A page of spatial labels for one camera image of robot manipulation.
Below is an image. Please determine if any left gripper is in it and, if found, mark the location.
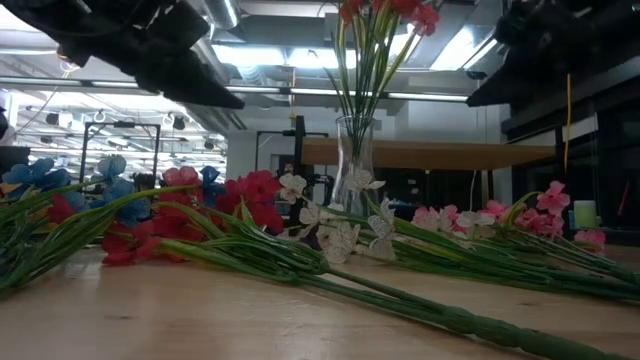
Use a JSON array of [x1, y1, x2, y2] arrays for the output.
[[0, 0, 247, 111]]

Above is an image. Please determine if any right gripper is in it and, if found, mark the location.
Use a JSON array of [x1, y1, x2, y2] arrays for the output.
[[465, 0, 640, 109]]

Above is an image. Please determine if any pink flower bunch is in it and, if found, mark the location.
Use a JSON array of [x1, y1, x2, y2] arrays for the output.
[[410, 179, 640, 289]]

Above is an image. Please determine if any red flower bunch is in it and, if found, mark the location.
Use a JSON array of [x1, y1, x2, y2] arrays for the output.
[[42, 166, 640, 360]]

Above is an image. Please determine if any blue flower bunch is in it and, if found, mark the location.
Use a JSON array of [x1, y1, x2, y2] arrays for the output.
[[0, 153, 201, 296]]

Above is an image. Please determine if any clear glass vase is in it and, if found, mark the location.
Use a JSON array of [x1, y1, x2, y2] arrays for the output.
[[329, 114, 380, 217]]

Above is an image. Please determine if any yellow flower bunch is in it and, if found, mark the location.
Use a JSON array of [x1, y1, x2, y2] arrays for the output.
[[0, 180, 64, 235]]

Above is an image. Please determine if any white flower bunch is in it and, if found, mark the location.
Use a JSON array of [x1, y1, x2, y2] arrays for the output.
[[277, 168, 640, 304]]

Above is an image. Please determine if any long ceiling light bar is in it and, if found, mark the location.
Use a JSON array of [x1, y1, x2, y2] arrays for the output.
[[0, 75, 470, 103]]

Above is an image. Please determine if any green white canister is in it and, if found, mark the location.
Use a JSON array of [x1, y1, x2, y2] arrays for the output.
[[573, 199, 599, 230]]

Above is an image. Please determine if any silver air duct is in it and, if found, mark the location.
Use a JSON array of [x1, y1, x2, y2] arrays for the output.
[[199, 0, 242, 32]]

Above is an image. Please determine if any black metal frame stand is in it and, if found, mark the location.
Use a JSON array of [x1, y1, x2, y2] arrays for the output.
[[253, 114, 331, 176], [78, 120, 162, 185]]

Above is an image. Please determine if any wooden shelf black frame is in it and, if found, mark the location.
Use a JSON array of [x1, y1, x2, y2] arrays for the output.
[[294, 135, 572, 244]]

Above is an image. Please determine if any white cable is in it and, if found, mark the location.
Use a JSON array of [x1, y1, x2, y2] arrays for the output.
[[467, 169, 479, 212]]

